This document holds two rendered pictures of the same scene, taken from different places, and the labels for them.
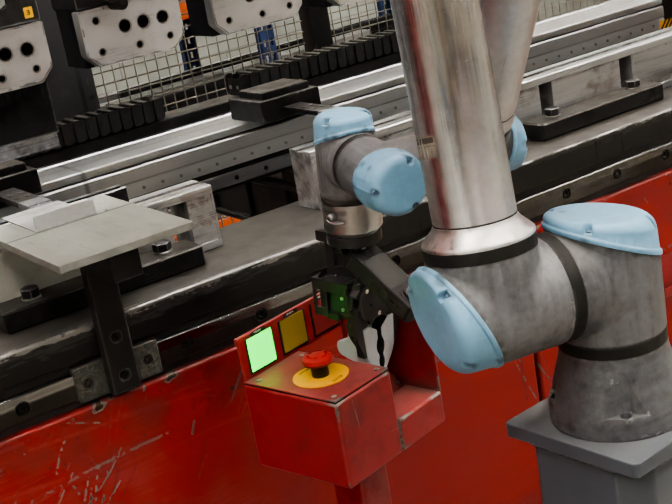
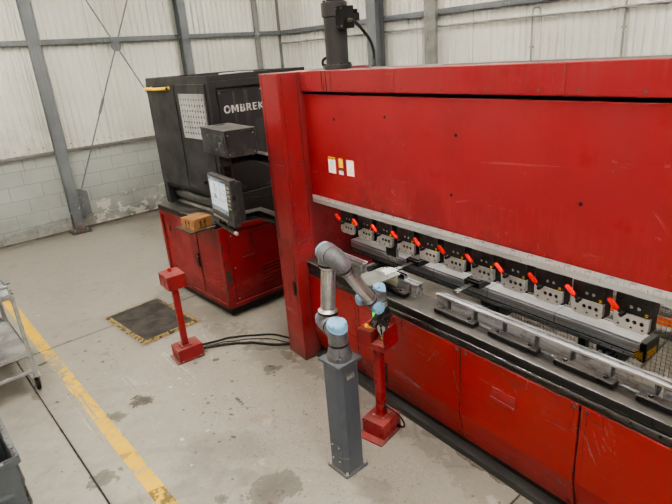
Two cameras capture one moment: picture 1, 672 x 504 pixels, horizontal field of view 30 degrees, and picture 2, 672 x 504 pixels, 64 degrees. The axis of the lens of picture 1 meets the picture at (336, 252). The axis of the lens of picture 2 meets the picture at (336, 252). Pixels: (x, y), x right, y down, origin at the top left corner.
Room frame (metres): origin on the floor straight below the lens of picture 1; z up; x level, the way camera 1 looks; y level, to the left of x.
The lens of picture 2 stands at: (1.10, -2.92, 2.40)
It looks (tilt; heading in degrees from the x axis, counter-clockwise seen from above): 20 degrees down; 86
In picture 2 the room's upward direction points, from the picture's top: 4 degrees counter-clockwise
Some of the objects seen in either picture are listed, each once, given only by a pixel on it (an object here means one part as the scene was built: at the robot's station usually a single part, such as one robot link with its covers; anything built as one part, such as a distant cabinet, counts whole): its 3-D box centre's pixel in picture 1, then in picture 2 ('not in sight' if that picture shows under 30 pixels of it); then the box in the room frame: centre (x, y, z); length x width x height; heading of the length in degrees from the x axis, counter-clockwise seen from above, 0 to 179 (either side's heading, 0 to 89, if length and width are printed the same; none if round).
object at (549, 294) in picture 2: not in sight; (552, 284); (2.30, -0.61, 1.26); 0.15 x 0.09 x 0.17; 122
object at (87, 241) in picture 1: (84, 230); (376, 276); (1.55, 0.31, 1.00); 0.26 x 0.18 x 0.01; 32
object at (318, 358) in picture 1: (319, 367); not in sight; (1.46, 0.05, 0.79); 0.04 x 0.04 x 0.04
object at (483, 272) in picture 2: not in sight; (486, 263); (2.08, -0.27, 1.26); 0.15 x 0.09 x 0.17; 122
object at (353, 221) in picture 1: (350, 215); not in sight; (1.52, -0.03, 0.96); 0.08 x 0.08 x 0.05
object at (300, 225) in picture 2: not in sight; (327, 215); (1.31, 1.31, 1.15); 0.85 x 0.25 x 2.30; 32
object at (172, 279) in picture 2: not in sight; (179, 313); (-0.02, 1.27, 0.41); 0.25 x 0.20 x 0.83; 32
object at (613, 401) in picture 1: (615, 368); (339, 349); (1.23, -0.27, 0.82); 0.15 x 0.15 x 0.10
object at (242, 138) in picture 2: not in sight; (233, 182); (0.60, 1.20, 1.53); 0.51 x 0.25 x 0.85; 118
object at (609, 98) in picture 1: (594, 109); (513, 341); (2.16, -0.49, 0.89); 0.30 x 0.05 x 0.03; 122
